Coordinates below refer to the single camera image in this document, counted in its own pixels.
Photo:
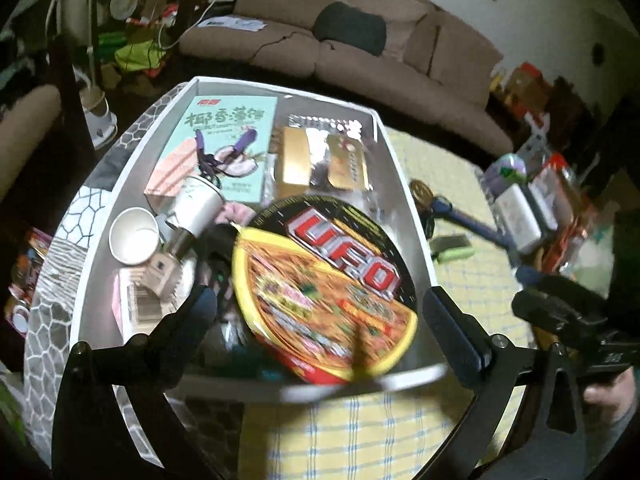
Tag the cardboard box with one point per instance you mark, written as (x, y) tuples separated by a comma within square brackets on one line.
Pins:
[(522, 82)]

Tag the pink packet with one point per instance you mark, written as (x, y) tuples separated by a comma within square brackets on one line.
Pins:
[(130, 305)]

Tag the round white clock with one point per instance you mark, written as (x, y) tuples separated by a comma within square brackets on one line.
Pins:
[(125, 4)]

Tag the yellow checked cloth desktop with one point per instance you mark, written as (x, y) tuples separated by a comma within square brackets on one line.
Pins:
[(360, 440)]

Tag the yellow bottle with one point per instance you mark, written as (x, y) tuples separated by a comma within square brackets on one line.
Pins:
[(497, 81)]

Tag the gold and black snack packet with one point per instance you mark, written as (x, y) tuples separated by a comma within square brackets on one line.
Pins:
[(325, 160)]

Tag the instant noodle bowl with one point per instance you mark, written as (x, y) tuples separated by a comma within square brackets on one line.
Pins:
[(325, 285)]

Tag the white paper sheets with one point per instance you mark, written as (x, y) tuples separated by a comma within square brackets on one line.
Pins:
[(230, 23)]

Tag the brown sofa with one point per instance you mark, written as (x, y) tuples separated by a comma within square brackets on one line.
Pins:
[(360, 65)]

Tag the purple eyelash curler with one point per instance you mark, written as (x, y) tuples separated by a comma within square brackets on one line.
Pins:
[(210, 160)]

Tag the white paper cup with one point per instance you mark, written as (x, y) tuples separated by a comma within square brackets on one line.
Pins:
[(135, 237), (197, 205)]

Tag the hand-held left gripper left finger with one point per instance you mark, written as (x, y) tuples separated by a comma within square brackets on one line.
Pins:
[(192, 330)]

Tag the mint green wafer box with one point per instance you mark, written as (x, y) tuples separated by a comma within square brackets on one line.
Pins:
[(220, 120)]

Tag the long dark blue stick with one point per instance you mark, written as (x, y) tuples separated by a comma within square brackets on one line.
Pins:
[(470, 222)]

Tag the white hanging rack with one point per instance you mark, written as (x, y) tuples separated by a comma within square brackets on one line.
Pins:
[(97, 115)]

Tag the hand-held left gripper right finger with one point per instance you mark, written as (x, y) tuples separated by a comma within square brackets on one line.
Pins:
[(455, 340)]

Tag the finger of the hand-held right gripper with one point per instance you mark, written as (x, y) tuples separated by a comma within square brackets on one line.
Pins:
[(575, 292), (545, 310)]

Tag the white storage box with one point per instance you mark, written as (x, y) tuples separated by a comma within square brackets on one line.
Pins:
[(125, 180)]

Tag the green plastic bag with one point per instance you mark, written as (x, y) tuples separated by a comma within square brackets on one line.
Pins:
[(130, 50)]

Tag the person's right hand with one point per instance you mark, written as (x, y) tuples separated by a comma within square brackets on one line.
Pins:
[(607, 395)]

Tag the red drink can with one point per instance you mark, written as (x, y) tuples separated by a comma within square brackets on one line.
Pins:
[(422, 194)]

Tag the green oblong case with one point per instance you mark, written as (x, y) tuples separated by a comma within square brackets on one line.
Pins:
[(452, 254)]

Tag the purple round container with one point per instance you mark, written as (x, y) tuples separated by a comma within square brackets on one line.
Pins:
[(510, 167)]

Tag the grey triangle patterned strip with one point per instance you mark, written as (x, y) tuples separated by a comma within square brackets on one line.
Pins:
[(447, 241)]

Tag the brown armchair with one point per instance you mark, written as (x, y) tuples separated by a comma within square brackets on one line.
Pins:
[(25, 135)]

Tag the black cushion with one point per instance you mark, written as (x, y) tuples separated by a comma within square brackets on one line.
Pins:
[(352, 27)]

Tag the beige foundation bottle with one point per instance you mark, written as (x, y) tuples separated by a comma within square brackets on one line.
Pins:
[(167, 265)]

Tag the white rounded plastic box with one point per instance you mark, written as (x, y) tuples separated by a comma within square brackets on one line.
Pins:
[(517, 217)]

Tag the small colourful packets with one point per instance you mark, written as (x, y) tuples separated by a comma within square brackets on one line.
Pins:
[(25, 285)]

